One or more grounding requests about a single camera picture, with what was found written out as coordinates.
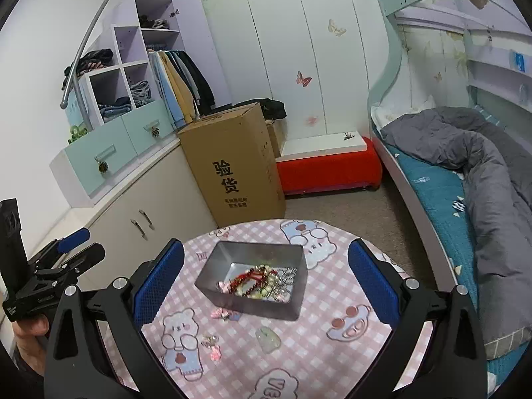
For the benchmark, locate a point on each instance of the folded jeans stack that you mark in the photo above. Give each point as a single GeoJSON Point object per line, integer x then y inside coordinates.
{"type": "Point", "coordinates": [116, 110]}

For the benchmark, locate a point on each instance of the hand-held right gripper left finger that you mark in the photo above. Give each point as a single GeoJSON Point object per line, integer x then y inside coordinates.
{"type": "Point", "coordinates": [160, 282]}

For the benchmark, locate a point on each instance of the teal bedsheet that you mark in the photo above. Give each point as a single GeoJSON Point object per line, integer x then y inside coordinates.
{"type": "Point", "coordinates": [432, 191]}

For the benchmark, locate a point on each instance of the red bench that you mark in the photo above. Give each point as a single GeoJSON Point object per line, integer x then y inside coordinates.
{"type": "Point", "coordinates": [332, 170]}

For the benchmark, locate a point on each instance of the grey metal box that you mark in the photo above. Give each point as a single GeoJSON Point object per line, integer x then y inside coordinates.
{"type": "Point", "coordinates": [253, 307]}

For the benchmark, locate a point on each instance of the pink bow hair clip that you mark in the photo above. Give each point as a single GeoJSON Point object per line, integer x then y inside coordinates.
{"type": "Point", "coordinates": [220, 314]}

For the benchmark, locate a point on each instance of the white butterfly sticker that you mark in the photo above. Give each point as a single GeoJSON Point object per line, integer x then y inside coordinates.
{"type": "Point", "coordinates": [336, 28]}

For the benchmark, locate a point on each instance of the metal binder clip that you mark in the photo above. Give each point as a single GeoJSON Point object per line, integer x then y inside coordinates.
{"type": "Point", "coordinates": [348, 136]}

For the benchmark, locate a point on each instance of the green artificial plant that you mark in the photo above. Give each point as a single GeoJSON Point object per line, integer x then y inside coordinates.
{"type": "Point", "coordinates": [77, 134]}

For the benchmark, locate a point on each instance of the row of hanging clothes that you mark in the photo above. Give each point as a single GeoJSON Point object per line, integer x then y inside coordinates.
{"type": "Point", "coordinates": [178, 87]}

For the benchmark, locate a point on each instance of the pink flower charm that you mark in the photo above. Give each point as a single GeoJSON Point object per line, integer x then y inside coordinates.
{"type": "Point", "coordinates": [212, 348]}

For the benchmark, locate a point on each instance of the teal drawer unit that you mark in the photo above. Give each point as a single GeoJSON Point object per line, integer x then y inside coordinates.
{"type": "Point", "coordinates": [91, 145]}

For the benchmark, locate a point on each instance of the small cardboard box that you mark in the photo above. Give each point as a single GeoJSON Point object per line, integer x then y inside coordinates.
{"type": "Point", "coordinates": [276, 139]}

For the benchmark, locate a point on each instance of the pink butterfly sticker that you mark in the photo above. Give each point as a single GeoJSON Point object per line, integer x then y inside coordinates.
{"type": "Point", "coordinates": [303, 79]}

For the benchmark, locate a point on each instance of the dark clothes pile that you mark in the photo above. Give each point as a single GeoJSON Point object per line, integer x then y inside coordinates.
{"type": "Point", "coordinates": [95, 60]}

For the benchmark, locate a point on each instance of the tall cardboard box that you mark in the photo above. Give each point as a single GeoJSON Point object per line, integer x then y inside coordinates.
{"type": "Point", "coordinates": [232, 166]}

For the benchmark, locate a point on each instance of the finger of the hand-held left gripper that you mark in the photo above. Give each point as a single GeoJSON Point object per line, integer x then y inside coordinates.
{"type": "Point", "coordinates": [72, 241]}
{"type": "Point", "coordinates": [83, 257]}

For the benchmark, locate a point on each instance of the white pillow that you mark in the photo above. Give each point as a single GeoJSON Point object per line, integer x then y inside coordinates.
{"type": "Point", "coordinates": [395, 114]}

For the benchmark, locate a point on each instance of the white wardrobe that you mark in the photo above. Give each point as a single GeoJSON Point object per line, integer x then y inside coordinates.
{"type": "Point", "coordinates": [270, 41]}

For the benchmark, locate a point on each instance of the pale green jade pendant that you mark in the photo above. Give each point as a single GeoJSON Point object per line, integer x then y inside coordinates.
{"type": "Point", "coordinates": [268, 337]}

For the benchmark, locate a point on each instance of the folded grey clothes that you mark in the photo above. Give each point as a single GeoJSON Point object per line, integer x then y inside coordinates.
{"type": "Point", "coordinates": [139, 91]}

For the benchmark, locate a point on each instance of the black clothing heap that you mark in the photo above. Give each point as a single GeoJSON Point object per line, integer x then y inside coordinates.
{"type": "Point", "coordinates": [270, 108]}

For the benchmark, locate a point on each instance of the pink checkered cartoon tablecloth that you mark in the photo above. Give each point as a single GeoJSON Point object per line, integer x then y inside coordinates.
{"type": "Point", "coordinates": [311, 341]}

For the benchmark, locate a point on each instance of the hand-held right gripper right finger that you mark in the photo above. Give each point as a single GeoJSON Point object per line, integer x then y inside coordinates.
{"type": "Point", "coordinates": [374, 282]}

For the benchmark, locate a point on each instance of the small dark clothes bundle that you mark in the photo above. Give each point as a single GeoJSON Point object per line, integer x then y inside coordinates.
{"type": "Point", "coordinates": [153, 21]}

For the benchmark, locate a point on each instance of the white low cabinet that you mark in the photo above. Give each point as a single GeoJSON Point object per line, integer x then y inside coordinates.
{"type": "Point", "coordinates": [166, 199]}

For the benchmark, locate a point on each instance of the grey metal handrail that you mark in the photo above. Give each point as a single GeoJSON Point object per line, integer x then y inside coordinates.
{"type": "Point", "coordinates": [104, 4]}

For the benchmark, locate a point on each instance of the white board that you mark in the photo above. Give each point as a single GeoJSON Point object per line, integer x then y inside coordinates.
{"type": "Point", "coordinates": [324, 146]}

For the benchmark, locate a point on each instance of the grey duvet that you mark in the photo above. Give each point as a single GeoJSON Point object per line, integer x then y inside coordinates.
{"type": "Point", "coordinates": [498, 216]}

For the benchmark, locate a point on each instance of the person's left hand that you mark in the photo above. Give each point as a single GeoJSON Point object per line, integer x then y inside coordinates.
{"type": "Point", "coordinates": [29, 332]}

